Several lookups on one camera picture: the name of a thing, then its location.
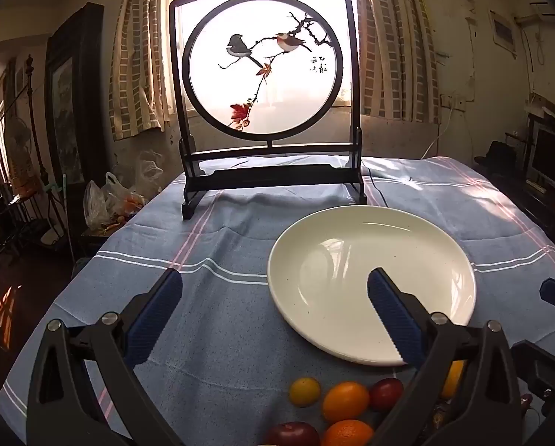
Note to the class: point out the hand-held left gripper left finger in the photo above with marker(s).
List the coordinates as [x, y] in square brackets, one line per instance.
[154, 318]

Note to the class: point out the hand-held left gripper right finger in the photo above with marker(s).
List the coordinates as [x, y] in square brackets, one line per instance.
[393, 318]

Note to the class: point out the dark red plum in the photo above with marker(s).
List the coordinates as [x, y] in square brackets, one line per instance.
[292, 434]
[385, 393]

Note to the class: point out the white plate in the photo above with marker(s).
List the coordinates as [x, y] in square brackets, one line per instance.
[352, 251]

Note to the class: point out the orange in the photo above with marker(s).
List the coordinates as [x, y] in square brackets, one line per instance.
[347, 433]
[346, 401]

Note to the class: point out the small yellow citrus fruit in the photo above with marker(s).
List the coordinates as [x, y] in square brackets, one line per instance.
[305, 391]

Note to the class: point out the blue striped tablecloth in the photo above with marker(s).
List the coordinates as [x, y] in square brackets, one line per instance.
[240, 334]

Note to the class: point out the clear plastic bag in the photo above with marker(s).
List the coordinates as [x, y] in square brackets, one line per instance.
[148, 169]
[105, 204]

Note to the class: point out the black monitor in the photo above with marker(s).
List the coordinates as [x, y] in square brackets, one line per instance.
[554, 155]

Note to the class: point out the black hat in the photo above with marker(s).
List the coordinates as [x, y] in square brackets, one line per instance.
[495, 155]

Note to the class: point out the dark framed painting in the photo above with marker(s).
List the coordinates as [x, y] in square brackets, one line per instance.
[68, 102]

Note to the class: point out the bird painting table screen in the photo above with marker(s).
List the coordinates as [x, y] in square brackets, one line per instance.
[222, 93]

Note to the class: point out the checked curtain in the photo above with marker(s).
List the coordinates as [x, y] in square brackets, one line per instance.
[138, 55]
[398, 55]

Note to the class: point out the wall socket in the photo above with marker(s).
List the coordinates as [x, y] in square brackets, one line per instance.
[453, 102]

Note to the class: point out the wall vent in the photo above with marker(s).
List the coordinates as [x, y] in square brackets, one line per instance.
[504, 30]

